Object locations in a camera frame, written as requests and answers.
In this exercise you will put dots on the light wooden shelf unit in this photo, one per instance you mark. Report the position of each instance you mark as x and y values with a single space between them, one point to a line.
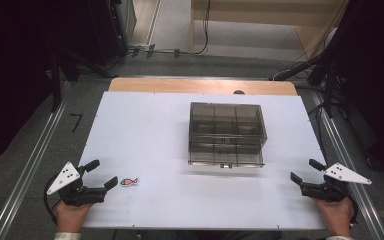
246 20

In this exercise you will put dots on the person's left hand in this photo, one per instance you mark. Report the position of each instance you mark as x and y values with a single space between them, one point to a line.
70 218

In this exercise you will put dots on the metal floor rail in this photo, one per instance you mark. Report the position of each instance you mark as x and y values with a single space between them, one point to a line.
30 170
353 193

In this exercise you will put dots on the small red green fish figure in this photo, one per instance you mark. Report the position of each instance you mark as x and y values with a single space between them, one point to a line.
129 182

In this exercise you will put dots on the black metal stand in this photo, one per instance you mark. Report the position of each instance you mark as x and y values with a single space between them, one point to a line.
56 80
328 83

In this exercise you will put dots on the wooden table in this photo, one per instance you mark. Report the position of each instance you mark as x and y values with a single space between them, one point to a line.
196 86

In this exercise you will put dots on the black curtain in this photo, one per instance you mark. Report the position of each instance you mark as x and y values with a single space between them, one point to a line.
376 83
10 76

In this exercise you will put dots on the dark equipment cabinet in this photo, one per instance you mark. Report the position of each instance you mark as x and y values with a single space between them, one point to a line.
113 26

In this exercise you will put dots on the smoky transparent plastic drawer box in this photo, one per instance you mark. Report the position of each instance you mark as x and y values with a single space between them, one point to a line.
226 133

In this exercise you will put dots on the white board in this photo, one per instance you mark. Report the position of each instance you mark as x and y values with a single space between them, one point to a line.
153 140

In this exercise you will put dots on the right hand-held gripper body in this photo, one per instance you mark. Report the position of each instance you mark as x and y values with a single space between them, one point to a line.
326 192

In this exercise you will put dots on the person's right hand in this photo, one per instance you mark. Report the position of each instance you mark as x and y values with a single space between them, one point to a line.
338 216

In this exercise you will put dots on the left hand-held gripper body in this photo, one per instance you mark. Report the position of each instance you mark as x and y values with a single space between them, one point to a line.
80 195

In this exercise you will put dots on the small dark round knob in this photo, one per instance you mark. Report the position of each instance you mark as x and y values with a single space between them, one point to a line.
239 92

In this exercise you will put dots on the power strip with plugs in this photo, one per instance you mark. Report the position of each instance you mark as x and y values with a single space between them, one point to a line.
146 50

